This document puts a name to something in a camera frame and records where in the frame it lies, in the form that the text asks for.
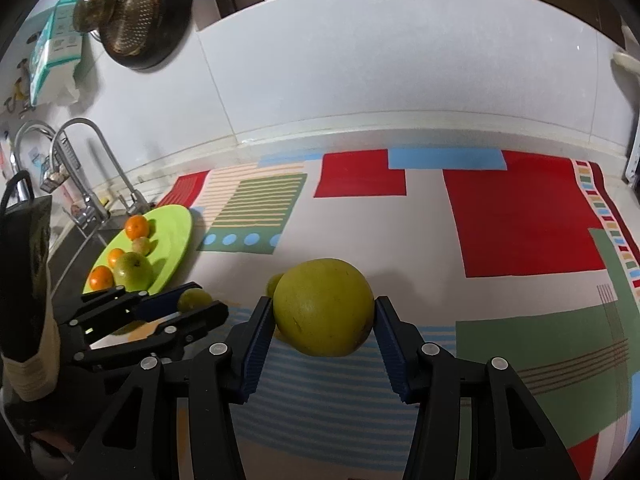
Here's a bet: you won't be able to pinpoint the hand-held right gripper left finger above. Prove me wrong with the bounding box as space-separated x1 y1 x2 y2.
67 296 275 480

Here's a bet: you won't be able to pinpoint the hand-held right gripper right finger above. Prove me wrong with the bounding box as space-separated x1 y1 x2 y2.
374 296 581 480

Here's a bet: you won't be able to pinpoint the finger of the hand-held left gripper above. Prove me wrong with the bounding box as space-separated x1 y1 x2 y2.
74 300 230 367
56 282 192 342

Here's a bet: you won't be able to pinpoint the large yellow-green fruit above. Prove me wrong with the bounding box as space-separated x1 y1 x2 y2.
272 258 376 359
113 251 155 288

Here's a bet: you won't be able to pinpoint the large orange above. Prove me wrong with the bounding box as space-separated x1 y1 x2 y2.
89 266 115 291
124 214 151 240

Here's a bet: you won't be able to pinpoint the green plate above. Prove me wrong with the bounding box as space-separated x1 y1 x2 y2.
81 204 194 297

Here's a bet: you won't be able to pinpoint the person's left forearm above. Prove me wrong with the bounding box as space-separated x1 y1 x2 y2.
0 305 62 402

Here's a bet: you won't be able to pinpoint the steel double sink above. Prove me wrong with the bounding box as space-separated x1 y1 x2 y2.
46 210 128 303

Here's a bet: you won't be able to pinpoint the large chrome faucet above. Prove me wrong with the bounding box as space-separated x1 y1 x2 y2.
13 122 109 234

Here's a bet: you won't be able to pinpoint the colourful patchwork tablecloth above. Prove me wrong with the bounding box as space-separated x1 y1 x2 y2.
100 147 640 480

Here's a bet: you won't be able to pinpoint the thin gooseneck faucet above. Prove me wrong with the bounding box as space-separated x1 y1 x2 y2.
50 118 152 217

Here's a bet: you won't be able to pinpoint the paper towel pack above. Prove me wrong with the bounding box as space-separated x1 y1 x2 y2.
28 0 84 107

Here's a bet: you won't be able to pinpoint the small brass pot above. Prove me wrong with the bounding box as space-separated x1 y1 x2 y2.
73 0 119 32

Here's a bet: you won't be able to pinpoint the brass strainer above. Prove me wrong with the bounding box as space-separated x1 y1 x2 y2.
106 0 162 57

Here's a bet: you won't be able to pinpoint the black frying pan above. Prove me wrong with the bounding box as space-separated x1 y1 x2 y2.
96 0 194 71

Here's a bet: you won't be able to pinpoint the yellow wall hooks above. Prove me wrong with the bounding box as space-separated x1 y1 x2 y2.
4 59 32 117

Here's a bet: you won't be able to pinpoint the white knife handle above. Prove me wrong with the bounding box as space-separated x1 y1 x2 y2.
612 50 640 77

